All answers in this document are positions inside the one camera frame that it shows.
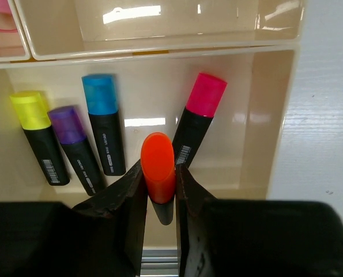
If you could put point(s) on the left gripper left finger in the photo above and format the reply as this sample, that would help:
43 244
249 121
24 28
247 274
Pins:
101 236

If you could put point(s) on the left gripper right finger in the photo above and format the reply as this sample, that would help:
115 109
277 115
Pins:
231 237

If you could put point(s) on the orange cap black highlighter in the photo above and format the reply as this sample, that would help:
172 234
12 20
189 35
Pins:
158 167

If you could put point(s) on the purple cap black highlighter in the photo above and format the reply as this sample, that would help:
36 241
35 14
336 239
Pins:
74 142

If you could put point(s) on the blue cap black highlighter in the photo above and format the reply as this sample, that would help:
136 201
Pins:
103 111

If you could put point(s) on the pink cap black highlighter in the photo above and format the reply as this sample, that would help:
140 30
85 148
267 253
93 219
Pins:
197 116

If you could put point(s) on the yellow cap black highlighter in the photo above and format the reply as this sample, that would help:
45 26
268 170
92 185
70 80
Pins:
32 111

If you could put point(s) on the wooden sorting tray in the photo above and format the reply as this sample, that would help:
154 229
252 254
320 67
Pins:
155 50

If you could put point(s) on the aluminium table rail frame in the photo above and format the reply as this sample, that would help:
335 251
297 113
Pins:
159 262

